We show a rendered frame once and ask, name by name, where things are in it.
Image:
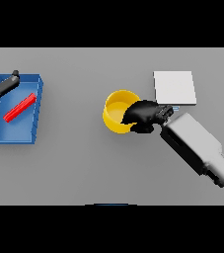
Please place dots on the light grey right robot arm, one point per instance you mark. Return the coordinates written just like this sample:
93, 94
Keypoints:
199, 150

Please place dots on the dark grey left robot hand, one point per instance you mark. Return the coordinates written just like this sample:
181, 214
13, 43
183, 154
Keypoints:
4, 86

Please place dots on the red beaker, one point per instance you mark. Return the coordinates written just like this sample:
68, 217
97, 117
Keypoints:
19, 107

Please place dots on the blue plastic tray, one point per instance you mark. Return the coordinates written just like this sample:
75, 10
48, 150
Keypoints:
14, 130

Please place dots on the yellow bowl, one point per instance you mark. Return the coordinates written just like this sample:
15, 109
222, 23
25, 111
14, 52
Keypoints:
115, 112

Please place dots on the pale square measuring scale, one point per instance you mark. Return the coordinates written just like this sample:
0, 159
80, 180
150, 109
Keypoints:
175, 87

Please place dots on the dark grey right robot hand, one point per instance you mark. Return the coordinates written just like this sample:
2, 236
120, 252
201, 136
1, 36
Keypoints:
143, 113

